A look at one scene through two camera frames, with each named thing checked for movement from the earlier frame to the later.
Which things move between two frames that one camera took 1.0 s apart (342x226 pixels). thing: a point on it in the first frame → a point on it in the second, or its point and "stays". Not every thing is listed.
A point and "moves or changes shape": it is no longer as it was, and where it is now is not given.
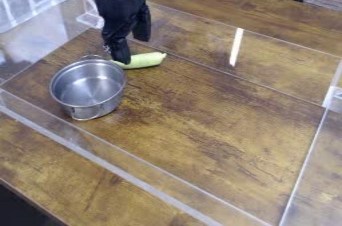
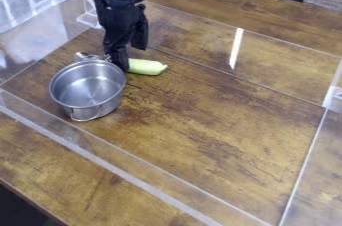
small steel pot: [87, 85] stays
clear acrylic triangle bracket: [91, 16] stays
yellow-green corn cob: [141, 60] moves or changes shape
